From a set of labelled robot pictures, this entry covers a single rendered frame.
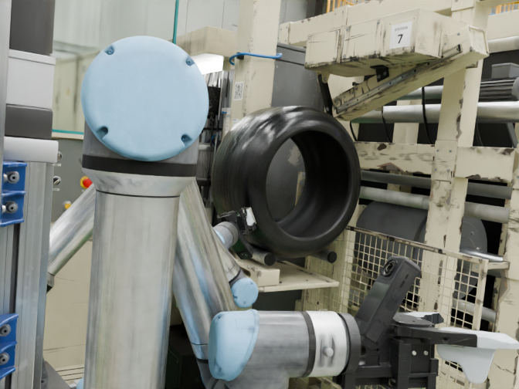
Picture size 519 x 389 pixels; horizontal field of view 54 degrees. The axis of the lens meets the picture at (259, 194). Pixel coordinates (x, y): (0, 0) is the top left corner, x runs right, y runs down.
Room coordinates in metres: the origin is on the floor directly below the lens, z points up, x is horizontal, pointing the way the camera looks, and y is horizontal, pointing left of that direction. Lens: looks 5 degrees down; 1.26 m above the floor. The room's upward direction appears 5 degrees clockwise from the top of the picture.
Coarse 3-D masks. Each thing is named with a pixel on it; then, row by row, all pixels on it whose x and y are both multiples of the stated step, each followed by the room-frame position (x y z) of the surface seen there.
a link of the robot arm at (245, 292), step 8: (216, 240) 1.23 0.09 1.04; (224, 248) 1.25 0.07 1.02; (224, 256) 1.24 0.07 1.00; (224, 264) 1.24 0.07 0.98; (232, 264) 1.26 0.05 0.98; (232, 272) 1.25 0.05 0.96; (240, 272) 1.27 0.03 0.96; (232, 280) 1.25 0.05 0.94; (240, 280) 1.26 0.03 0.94; (248, 280) 1.26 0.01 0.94; (232, 288) 1.25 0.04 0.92; (240, 288) 1.24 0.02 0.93; (248, 288) 1.25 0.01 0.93; (256, 288) 1.27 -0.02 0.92; (240, 296) 1.24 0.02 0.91; (248, 296) 1.25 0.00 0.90; (256, 296) 1.27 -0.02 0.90; (240, 304) 1.24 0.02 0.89; (248, 304) 1.25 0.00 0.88
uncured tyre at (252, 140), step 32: (256, 128) 1.75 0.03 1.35; (288, 128) 1.75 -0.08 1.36; (320, 128) 1.82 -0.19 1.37; (224, 160) 1.80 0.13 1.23; (256, 160) 1.70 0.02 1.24; (320, 160) 2.15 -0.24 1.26; (352, 160) 1.91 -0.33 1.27; (224, 192) 1.78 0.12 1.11; (256, 192) 1.70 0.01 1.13; (320, 192) 2.15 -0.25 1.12; (352, 192) 1.92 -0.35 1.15; (256, 224) 1.72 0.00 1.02; (288, 224) 2.10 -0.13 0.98; (320, 224) 2.07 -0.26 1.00; (288, 256) 1.83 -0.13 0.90
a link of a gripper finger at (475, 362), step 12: (480, 336) 0.58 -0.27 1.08; (492, 336) 0.58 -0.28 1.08; (504, 336) 0.58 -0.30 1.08; (444, 348) 0.59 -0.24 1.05; (456, 348) 0.59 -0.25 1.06; (468, 348) 0.58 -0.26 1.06; (480, 348) 0.58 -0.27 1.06; (492, 348) 0.57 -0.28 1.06; (504, 348) 0.57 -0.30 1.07; (516, 348) 0.58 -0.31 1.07; (456, 360) 0.59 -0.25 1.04; (468, 360) 0.58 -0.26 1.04; (480, 360) 0.58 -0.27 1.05; (468, 372) 0.58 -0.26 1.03; (480, 372) 0.58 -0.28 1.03
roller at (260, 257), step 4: (252, 248) 1.83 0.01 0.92; (256, 248) 1.82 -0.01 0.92; (256, 252) 1.79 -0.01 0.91; (260, 252) 1.77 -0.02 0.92; (264, 252) 1.76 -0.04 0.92; (268, 252) 1.76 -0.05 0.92; (256, 256) 1.78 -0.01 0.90; (260, 256) 1.76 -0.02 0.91; (264, 256) 1.74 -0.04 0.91; (268, 256) 1.74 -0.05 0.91; (272, 256) 1.75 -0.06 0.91; (256, 260) 1.79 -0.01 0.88; (260, 260) 1.76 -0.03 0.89; (264, 260) 1.74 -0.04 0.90; (268, 260) 1.74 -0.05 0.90; (272, 260) 1.75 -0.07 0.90; (264, 264) 1.76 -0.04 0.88; (268, 264) 1.74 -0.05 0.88; (272, 264) 1.75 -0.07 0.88
